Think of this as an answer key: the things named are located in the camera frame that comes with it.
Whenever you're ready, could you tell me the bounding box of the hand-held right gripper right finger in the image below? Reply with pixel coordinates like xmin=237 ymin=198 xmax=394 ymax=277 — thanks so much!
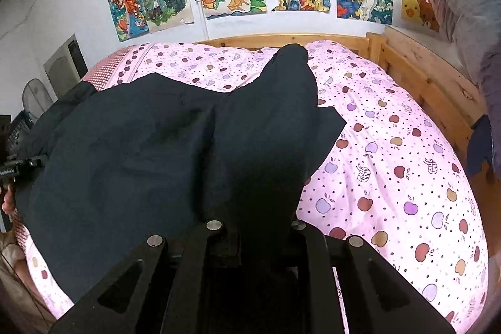
xmin=287 ymin=221 xmax=457 ymax=334

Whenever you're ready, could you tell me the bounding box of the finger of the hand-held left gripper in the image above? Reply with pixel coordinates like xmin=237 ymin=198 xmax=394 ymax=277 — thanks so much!
xmin=16 ymin=157 xmax=50 ymax=175

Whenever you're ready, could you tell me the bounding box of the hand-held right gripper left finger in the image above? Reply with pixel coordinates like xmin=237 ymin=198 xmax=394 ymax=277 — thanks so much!
xmin=51 ymin=220 xmax=240 ymax=334

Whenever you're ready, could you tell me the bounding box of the black jacket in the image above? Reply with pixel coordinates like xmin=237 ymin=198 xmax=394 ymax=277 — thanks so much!
xmin=13 ymin=44 xmax=347 ymax=303

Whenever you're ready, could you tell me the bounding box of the person's left hand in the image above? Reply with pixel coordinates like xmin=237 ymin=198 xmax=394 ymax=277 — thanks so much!
xmin=0 ymin=187 xmax=17 ymax=216

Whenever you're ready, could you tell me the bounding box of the white electric fan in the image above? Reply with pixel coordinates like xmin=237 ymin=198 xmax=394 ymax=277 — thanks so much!
xmin=23 ymin=79 xmax=54 ymax=120

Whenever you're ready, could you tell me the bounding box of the white box appliance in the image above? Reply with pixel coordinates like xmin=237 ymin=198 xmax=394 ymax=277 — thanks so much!
xmin=43 ymin=34 xmax=89 ymax=97

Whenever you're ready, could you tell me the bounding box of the person's beige clothing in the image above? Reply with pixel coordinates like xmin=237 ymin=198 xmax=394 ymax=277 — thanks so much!
xmin=0 ymin=232 xmax=56 ymax=331

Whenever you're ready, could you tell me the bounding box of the pink apple-print bedsheet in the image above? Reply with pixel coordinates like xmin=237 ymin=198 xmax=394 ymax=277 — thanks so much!
xmin=16 ymin=40 xmax=490 ymax=334

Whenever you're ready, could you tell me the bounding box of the orange girl on blue drawing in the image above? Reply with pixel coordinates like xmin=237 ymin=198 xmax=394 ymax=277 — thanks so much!
xmin=106 ymin=0 xmax=150 ymax=42

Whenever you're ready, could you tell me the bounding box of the dark blue cloth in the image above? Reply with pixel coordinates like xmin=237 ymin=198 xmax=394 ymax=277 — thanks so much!
xmin=466 ymin=115 xmax=496 ymax=179

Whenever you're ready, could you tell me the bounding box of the grey hanging cloth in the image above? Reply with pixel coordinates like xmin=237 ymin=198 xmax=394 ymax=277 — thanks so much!
xmin=426 ymin=0 xmax=501 ymax=108

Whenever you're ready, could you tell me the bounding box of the wooden bed frame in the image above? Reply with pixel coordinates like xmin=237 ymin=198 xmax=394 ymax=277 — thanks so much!
xmin=194 ymin=25 xmax=501 ymax=241

